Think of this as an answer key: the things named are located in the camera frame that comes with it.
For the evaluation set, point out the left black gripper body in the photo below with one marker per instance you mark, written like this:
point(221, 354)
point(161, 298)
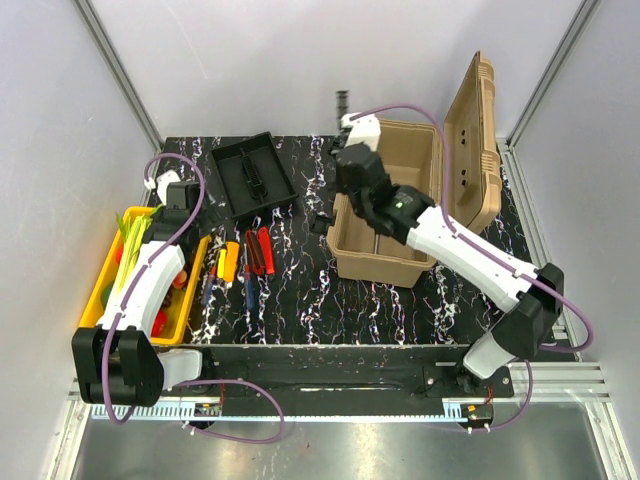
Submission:
point(211, 218)

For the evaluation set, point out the black tool box tray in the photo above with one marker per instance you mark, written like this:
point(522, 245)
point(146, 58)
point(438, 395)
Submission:
point(253, 177)

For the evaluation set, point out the red handled pliers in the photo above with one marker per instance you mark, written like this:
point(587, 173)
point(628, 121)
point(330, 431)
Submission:
point(256, 257)

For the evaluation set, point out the tan plastic tool box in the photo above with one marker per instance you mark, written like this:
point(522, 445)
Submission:
point(461, 162)

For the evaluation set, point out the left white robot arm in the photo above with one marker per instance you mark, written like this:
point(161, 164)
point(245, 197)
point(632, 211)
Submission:
point(125, 349)

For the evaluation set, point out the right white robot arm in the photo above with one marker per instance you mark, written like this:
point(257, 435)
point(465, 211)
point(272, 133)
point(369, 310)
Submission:
point(528, 296)

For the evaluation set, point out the yellow utility knife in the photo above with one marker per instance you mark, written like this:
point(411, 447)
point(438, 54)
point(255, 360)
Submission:
point(227, 261)

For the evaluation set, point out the small blue red screwdriver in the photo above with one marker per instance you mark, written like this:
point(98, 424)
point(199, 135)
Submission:
point(209, 284)

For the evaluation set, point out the red cherry cluster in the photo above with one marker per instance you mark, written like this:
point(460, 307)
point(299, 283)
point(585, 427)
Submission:
point(180, 281)

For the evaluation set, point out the black marble pattern mat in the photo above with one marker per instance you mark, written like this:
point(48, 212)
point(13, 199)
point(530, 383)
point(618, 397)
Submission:
point(308, 303)

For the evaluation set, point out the green white leek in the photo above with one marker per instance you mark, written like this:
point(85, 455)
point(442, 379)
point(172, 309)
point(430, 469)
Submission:
point(132, 231)

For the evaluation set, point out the yellow plastic bin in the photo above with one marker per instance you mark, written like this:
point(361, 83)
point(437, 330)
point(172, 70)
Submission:
point(178, 310)

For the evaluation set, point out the red apple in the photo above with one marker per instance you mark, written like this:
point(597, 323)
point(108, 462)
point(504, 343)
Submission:
point(159, 324)

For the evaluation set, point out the green lime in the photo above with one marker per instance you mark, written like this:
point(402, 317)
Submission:
point(105, 294)

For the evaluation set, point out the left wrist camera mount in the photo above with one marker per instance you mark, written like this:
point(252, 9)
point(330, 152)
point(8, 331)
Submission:
point(160, 184)

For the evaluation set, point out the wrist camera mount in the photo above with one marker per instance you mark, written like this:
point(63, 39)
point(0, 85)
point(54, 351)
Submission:
point(160, 184)
point(365, 129)

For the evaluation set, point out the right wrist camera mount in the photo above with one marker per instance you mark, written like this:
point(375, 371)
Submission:
point(365, 129)

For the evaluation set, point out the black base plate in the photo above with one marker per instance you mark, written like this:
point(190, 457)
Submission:
point(334, 382)

